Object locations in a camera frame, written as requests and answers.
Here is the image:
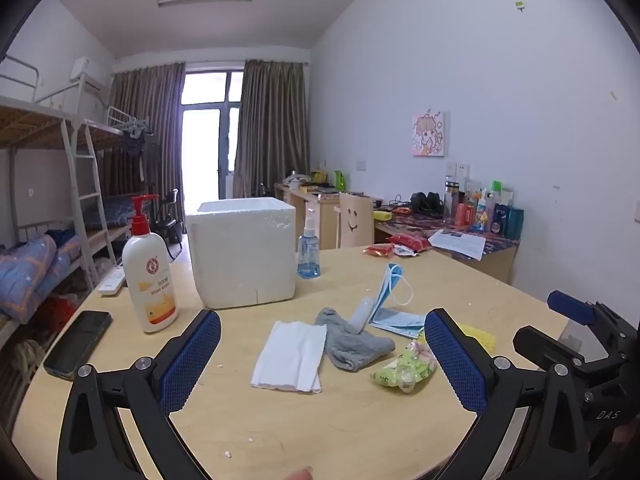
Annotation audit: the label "white metal bunk bed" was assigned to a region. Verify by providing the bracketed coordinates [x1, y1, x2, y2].
[82, 105, 151, 266]
[0, 55, 131, 361]

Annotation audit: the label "green tissue packet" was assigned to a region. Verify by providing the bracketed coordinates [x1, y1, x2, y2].
[370, 338, 438, 393]

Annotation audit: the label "white lotion pump bottle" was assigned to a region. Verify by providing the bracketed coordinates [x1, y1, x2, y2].
[122, 194, 179, 334]

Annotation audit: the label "black headphones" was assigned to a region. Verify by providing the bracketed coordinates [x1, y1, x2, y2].
[410, 191, 443, 215]

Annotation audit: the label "black folding chair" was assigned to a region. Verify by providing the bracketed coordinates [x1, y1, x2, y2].
[155, 189, 183, 261]

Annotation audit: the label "blue plaid mattress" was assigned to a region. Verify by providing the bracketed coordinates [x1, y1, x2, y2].
[82, 194, 138, 228]

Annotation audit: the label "translucent white tube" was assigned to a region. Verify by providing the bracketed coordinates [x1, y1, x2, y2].
[348, 296, 376, 336]

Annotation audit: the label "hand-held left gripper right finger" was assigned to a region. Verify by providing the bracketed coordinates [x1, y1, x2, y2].
[423, 308, 601, 480]

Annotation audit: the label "white remote control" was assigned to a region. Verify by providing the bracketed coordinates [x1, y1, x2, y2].
[97, 266, 126, 296]

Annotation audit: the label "white folded tissue paper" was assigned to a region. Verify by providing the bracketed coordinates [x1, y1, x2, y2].
[250, 321, 328, 394]

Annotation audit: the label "ceiling light tube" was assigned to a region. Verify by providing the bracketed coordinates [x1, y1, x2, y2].
[157, 0, 255, 9]

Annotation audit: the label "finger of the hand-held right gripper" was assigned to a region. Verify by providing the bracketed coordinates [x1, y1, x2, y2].
[547, 290, 639, 346]
[513, 326, 586, 375]

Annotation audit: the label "group of toiletry bottles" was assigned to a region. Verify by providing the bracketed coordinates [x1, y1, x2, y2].
[455, 180, 525, 240]

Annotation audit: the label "blue patterned quilt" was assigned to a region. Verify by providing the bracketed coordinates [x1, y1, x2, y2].
[0, 232, 83, 323]

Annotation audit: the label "person's right hand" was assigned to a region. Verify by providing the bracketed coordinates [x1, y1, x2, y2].
[616, 422, 640, 453]

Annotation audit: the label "red plastic bag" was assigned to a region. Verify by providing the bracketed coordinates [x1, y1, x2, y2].
[37, 295, 76, 328]

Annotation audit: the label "glass balcony door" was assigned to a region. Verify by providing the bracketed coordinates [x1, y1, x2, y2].
[181, 71, 246, 201]

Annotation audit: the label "printed desk mat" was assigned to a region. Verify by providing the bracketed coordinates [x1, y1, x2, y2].
[390, 210, 521, 251]

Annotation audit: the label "blue face mask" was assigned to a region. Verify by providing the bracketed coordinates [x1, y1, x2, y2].
[368, 262, 426, 339]

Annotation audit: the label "brown curtain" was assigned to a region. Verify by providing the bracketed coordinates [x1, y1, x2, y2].
[233, 59, 308, 200]
[109, 61, 186, 206]

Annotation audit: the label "pink cartoon wall poster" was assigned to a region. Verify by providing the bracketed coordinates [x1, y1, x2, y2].
[411, 110, 446, 158]

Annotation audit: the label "wooden chair with smiley face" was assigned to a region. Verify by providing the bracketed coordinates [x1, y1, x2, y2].
[336, 191, 375, 250]

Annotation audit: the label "white metal bed ladder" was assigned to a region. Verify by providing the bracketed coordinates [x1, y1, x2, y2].
[60, 118, 123, 292]

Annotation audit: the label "blue spray bottle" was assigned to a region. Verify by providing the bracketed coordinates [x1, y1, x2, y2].
[297, 208, 321, 279]

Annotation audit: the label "printed paper sheet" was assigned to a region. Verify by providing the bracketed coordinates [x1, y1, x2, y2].
[428, 229, 487, 261]

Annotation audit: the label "white foam box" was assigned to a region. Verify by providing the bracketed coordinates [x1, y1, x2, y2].
[185, 197, 297, 310]

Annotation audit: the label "grey sock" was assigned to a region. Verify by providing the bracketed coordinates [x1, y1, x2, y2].
[314, 306, 397, 373]

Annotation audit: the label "wooden desk with drawers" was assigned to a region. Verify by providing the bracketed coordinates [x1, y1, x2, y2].
[274, 182, 341, 251]

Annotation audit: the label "white air conditioner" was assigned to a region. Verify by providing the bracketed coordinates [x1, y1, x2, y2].
[69, 58, 112, 92]

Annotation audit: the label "black smartphone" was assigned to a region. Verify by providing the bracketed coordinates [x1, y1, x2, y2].
[43, 310, 113, 380]

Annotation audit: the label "hanging dark clothes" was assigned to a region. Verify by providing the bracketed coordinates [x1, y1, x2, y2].
[122, 117, 158, 181]

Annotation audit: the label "yellow sponge cloth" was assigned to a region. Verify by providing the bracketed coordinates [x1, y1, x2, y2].
[417, 322, 497, 352]

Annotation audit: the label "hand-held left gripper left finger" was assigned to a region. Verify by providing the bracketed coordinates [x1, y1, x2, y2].
[56, 308, 222, 480]

